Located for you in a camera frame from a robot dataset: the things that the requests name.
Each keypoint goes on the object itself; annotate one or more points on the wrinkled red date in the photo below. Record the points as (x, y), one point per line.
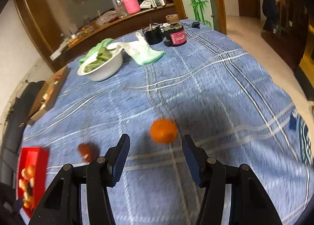
(88, 151)

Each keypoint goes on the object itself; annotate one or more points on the blue plaid tablecloth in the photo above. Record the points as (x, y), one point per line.
(214, 91)

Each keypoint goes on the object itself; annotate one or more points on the wooden counter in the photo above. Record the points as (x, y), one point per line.
(114, 30)

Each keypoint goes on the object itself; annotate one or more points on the plastic bag on counter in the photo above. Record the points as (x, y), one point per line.
(106, 17)

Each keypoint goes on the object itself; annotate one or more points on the glass pitcher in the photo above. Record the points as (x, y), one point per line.
(119, 8)

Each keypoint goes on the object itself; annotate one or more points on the small orange mandarin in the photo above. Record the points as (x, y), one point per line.
(163, 131)

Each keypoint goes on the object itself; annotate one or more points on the pink thermos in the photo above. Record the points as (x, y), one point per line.
(131, 6)

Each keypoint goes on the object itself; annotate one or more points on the green leaves in bowl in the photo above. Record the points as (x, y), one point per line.
(103, 56)

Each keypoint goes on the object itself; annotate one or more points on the cardboard box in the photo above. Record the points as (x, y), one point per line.
(46, 97)

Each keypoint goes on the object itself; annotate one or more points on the red tray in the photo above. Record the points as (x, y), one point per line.
(30, 177)

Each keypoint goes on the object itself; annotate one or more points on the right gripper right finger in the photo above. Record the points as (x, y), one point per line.
(233, 195)

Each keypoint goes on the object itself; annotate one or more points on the white cloth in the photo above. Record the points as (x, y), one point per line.
(139, 50)

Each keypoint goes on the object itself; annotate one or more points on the green cloth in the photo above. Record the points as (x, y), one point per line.
(94, 49)

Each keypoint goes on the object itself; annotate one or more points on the black jar red label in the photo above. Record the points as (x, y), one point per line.
(174, 34)

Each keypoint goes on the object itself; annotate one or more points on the black cup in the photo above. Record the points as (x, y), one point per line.
(153, 34)

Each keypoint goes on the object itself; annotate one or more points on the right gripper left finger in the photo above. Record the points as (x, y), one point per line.
(61, 202)

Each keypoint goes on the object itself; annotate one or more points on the black sofa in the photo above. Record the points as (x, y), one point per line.
(10, 148)

